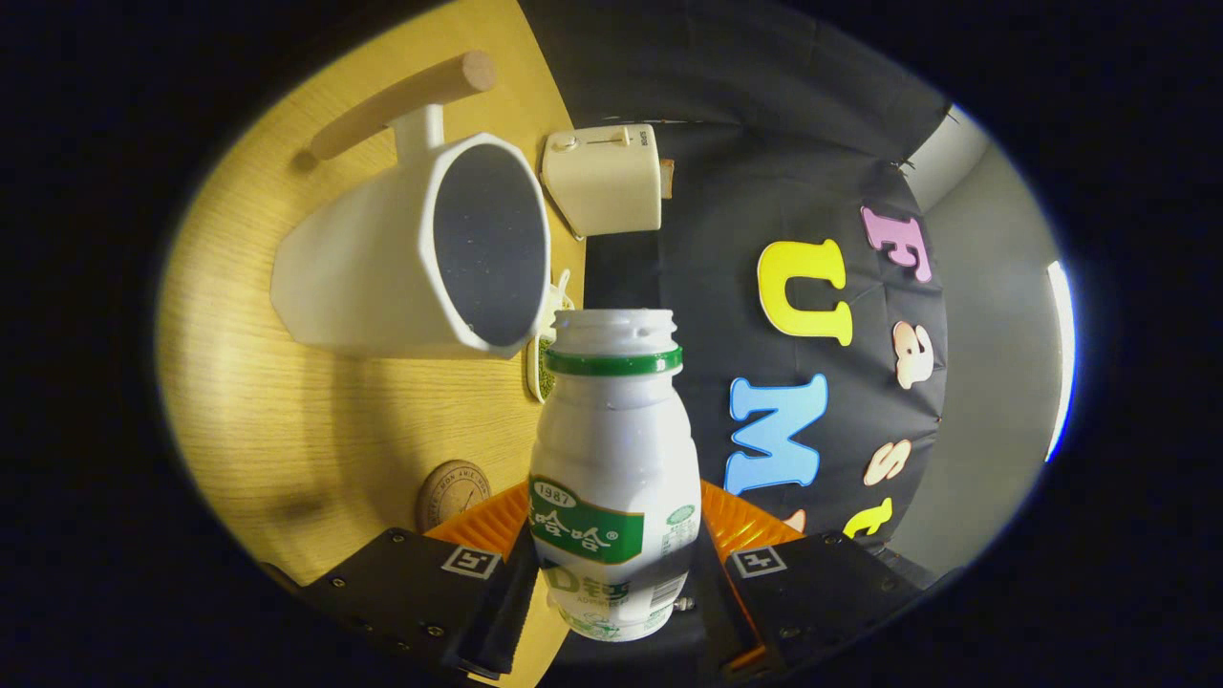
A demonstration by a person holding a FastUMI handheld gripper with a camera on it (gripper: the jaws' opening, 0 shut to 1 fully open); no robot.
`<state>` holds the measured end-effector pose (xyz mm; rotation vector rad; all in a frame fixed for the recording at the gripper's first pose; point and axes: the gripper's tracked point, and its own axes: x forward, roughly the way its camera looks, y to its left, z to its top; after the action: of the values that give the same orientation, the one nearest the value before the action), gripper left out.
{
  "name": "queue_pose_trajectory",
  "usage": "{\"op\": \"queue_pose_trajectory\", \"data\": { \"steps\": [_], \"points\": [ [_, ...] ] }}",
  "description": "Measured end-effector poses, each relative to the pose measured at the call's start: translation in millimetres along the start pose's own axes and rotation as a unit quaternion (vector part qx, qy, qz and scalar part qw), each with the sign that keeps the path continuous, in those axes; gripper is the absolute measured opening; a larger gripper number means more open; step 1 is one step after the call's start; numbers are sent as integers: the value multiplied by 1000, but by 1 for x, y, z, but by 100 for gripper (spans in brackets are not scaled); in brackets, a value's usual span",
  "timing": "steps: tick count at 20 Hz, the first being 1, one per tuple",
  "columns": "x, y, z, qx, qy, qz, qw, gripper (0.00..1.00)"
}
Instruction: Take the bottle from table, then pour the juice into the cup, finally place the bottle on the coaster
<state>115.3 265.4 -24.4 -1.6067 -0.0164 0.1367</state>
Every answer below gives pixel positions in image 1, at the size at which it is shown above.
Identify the cream toaster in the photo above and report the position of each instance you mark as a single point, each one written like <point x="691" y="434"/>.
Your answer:
<point x="604" y="186"/>

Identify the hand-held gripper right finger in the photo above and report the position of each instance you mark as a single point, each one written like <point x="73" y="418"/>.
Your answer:
<point x="822" y="588"/>

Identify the wooden table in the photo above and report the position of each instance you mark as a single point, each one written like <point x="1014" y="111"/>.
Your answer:
<point x="315" y="420"/>

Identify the round cork coaster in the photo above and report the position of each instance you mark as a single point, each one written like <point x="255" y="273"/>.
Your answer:
<point x="451" y="492"/>

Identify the white juice bottle green label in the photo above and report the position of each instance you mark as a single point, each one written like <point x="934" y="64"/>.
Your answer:
<point x="611" y="449"/>

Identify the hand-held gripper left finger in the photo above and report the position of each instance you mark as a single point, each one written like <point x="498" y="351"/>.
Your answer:
<point x="406" y="583"/>

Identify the white divided dish with beans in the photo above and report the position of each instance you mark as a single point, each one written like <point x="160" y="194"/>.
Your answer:
<point x="543" y="373"/>

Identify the bread slice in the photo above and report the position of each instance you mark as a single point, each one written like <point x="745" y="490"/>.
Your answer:
<point x="667" y="179"/>

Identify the black backdrop cloth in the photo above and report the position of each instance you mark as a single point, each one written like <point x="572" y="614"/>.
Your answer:
<point x="726" y="191"/>

